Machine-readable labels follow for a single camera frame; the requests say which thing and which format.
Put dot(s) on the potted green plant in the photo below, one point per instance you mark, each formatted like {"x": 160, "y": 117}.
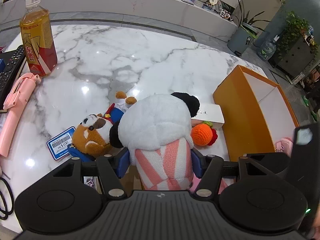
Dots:
{"x": 295, "y": 28}

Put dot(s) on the panda plush pink striped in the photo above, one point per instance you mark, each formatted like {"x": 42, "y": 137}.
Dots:
{"x": 157, "y": 133}

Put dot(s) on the pink leather pouch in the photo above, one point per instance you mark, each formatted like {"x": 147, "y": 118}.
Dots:
{"x": 284, "y": 145}

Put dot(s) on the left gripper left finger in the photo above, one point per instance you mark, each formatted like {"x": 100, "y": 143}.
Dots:
{"x": 110, "y": 170}

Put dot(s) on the white counter ledge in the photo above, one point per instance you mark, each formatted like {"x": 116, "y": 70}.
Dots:
{"x": 172, "y": 11}

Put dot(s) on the yellow tea bottle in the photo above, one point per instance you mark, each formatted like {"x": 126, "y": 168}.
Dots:
{"x": 37, "y": 39}

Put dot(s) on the orange crochet fruit toy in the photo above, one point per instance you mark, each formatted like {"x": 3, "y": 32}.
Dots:
{"x": 204, "y": 134}

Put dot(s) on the white glasses box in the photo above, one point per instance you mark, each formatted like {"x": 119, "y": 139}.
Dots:
{"x": 209, "y": 112}

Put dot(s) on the grey trash bin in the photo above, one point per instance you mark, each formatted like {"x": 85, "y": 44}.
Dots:
{"x": 242, "y": 39}

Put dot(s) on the blue price tag card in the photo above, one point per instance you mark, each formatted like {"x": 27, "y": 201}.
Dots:
{"x": 58, "y": 145}

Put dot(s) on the orange storage box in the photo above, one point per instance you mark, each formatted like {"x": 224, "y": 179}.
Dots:
{"x": 256, "y": 111}

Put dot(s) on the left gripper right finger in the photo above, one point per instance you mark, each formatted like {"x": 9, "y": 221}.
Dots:
{"x": 208, "y": 169}

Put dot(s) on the water jug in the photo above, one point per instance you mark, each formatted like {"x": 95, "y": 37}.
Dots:
{"x": 267, "y": 49}

